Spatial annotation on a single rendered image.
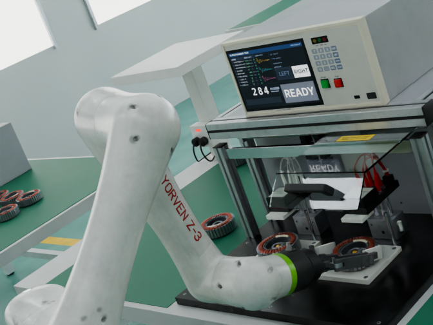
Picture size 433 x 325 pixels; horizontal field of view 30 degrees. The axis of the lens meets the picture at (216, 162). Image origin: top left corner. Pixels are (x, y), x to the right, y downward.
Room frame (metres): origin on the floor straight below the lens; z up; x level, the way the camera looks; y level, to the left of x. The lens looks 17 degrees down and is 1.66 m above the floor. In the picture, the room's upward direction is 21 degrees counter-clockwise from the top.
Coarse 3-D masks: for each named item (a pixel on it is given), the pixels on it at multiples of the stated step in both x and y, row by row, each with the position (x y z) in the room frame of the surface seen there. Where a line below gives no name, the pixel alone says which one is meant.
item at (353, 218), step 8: (384, 184) 1.81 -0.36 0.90; (392, 184) 1.80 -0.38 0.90; (368, 192) 1.75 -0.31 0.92; (376, 192) 1.76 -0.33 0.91; (384, 192) 1.77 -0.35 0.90; (368, 200) 1.73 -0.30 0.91; (376, 200) 1.75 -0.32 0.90; (360, 208) 1.73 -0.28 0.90; (368, 208) 1.72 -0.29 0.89; (376, 208) 1.82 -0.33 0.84; (384, 208) 1.80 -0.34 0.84; (344, 216) 1.76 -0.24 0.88; (352, 216) 1.74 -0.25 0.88; (360, 216) 1.72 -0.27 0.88; (368, 216) 1.72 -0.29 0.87
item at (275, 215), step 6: (270, 198) 1.94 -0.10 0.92; (270, 210) 1.95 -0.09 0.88; (276, 210) 1.93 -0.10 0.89; (282, 210) 1.92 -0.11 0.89; (288, 210) 1.90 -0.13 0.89; (294, 210) 1.92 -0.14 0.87; (300, 210) 2.00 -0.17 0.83; (312, 210) 1.97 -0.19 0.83; (270, 216) 1.92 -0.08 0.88; (276, 216) 1.91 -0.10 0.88; (282, 216) 1.89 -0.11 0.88; (288, 216) 1.90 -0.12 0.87
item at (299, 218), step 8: (296, 216) 2.00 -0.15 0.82; (304, 216) 1.98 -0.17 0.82; (312, 216) 1.96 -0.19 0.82; (320, 216) 1.96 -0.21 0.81; (296, 224) 2.00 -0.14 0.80; (304, 224) 1.98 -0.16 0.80; (312, 224) 1.96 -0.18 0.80; (320, 224) 1.96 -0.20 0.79; (328, 224) 1.98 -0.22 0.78; (304, 232) 1.99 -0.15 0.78; (320, 232) 1.95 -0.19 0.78
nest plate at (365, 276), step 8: (384, 248) 1.72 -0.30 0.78; (392, 248) 1.71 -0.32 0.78; (400, 248) 1.70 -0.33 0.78; (384, 256) 1.69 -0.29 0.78; (392, 256) 1.68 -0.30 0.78; (376, 264) 1.66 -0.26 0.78; (384, 264) 1.66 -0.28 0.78; (328, 272) 1.71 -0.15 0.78; (336, 272) 1.70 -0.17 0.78; (344, 272) 1.68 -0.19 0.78; (352, 272) 1.67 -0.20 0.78; (360, 272) 1.65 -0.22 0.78; (368, 272) 1.64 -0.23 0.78; (376, 272) 1.63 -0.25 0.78; (328, 280) 1.70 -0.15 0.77; (336, 280) 1.68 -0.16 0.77; (344, 280) 1.66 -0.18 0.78; (352, 280) 1.64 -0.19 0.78; (360, 280) 1.62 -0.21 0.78; (368, 280) 1.61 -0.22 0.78
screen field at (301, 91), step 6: (282, 84) 1.92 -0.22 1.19; (288, 84) 1.91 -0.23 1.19; (294, 84) 1.90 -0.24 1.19; (300, 84) 1.88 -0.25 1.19; (306, 84) 1.87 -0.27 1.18; (312, 84) 1.86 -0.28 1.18; (282, 90) 1.93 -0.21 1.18; (288, 90) 1.92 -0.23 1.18; (294, 90) 1.90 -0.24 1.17; (300, 90) 1.89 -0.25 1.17; (306, 90) 1.87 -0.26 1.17; (312, 90) 1.86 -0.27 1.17; (288, 96) 1.92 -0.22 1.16; (294, 96) 1.90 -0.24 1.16; (300, 96) 1.89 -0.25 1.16; (306, 96) 1.88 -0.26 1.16; (312, 96) 1.86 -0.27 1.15; (288, 102) 1.92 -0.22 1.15; (294, 102) 1.91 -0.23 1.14
